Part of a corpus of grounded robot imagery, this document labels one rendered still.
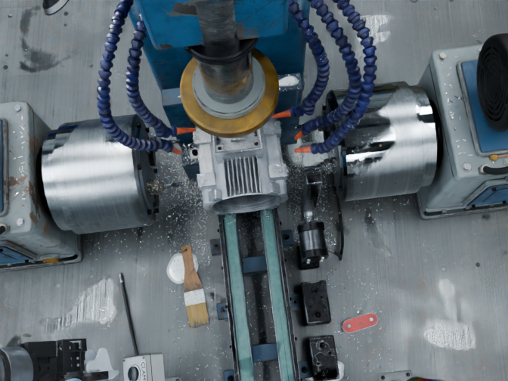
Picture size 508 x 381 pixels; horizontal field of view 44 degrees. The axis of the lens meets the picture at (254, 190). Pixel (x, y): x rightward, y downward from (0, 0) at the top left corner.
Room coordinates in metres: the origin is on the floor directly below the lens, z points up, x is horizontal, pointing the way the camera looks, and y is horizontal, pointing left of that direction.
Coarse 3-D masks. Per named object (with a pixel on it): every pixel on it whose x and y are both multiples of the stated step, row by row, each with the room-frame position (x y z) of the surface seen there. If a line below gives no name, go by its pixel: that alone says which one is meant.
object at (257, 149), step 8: (248, 136) 0.47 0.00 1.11; (216, 144) 0.46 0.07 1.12; (224, 144) 0.46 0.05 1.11; (232, 144) 0.46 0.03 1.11; (240, 144) 0.46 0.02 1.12; (248, 144) 0.46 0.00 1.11; (256, 144) 0.45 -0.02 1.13; (216, 152) 0.44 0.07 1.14; (224, 152) 0.43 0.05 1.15; (232, 152) 0.43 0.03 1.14; (240, 152) 0.43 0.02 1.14; (248, 152) 0.43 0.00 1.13; (256, 152) 0.43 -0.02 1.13; (216, 160) 0.44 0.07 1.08; (224, 160) 0.43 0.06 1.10
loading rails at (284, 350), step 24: (264, 216) 0.34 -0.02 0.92; (216, 240) 0.32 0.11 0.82; (264, 240) 0.28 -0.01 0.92; (288, 240) 0.30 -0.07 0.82; (240, 264) 0.24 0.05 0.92; (264, 264) 0.24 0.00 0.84; (240, 288) 0.18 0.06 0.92; (240, 312) 0.13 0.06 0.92; (288, 312) 0.11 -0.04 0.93; (240, 336) 0.07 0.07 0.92; (288, 336) 0.06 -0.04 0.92; (240, 360) 0.02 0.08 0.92; (264, 360) 0.02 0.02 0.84; (288, 360) 0.01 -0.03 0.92
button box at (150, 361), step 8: (128, 360) 0.05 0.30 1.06; (136, 360) 0.04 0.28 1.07; (144, 360) 0.04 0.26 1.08; (152, 360) 0.04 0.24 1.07; (160, 360) 0.04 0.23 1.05; (128, 368) 0.03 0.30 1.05; (144, 368) 0.02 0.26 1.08; (152, 368) 0.02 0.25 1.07; (160, 368) 0.02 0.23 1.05; (144, 376) 0.01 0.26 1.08; (152, 376) 0.01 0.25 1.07; (160, 376) 0.01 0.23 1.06
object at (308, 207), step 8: (312, 176) 0.33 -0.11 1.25; (320, 176) 0.33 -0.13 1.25; (304, 184) 0.33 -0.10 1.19; (312, 184) 0.32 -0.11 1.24; (320, 184) 0.32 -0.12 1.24; (304, 192) 0.32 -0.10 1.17; (312, 192) 0.32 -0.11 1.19; (304, 200) 0.32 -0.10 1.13; (312, 200) 0.32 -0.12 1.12; (304, 208) 0.32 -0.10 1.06; (312, 208) 0.32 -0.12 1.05; (304, 216) 0.31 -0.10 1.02
